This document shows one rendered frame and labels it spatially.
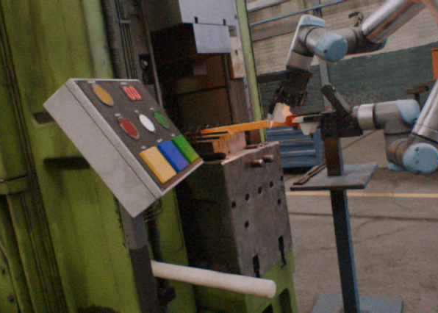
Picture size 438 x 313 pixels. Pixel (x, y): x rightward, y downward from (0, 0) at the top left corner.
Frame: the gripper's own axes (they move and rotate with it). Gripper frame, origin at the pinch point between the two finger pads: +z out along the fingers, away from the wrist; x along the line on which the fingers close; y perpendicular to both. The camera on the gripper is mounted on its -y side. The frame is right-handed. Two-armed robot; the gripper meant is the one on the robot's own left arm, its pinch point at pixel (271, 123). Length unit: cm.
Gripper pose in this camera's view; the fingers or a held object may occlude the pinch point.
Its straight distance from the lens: 138.5
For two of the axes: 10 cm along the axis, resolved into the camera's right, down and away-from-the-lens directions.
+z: -2.5, 8.7, 4.2
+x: 5.8, -2.1, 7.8
